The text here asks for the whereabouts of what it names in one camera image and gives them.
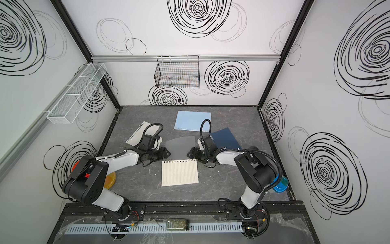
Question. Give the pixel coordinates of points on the black wire basket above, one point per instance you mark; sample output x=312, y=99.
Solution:
x=178, y=74

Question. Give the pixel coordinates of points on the torn lined paper page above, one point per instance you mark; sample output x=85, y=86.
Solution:
x=146, y=129

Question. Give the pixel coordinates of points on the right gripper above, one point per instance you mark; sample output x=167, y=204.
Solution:
x=194, y=153

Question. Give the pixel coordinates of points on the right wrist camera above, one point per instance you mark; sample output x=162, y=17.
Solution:
x=200, y=143

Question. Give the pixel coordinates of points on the white lined spiral notebook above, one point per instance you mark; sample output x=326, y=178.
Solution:
x=178, y=169

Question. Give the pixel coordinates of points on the dark blue notebook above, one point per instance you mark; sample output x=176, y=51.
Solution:
x=225, y=138

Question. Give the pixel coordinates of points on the green circuit box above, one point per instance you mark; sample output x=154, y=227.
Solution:
x=177, y=225

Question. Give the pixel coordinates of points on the light blue notebook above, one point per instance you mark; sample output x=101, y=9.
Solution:
x=190, y=120

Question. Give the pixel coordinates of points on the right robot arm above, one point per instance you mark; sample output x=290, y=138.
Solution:
x=260, y=171

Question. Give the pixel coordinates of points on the white wire shelf basket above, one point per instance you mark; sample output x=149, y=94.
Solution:
x=77, y=94

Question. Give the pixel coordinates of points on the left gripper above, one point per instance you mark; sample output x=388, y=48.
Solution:
x=164, y=154

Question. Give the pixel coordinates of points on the aluminium wall rail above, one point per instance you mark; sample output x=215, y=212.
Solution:
x=187, y=58

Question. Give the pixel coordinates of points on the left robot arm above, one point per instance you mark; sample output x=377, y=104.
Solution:
x=86, y=181

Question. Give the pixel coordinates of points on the red lid yellow jar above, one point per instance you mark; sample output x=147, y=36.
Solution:
x=109, y=181

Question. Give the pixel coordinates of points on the white slotted cable duct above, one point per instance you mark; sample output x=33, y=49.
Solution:
x=84, y=229

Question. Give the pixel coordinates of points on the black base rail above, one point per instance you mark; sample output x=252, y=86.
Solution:
x=140, y=210

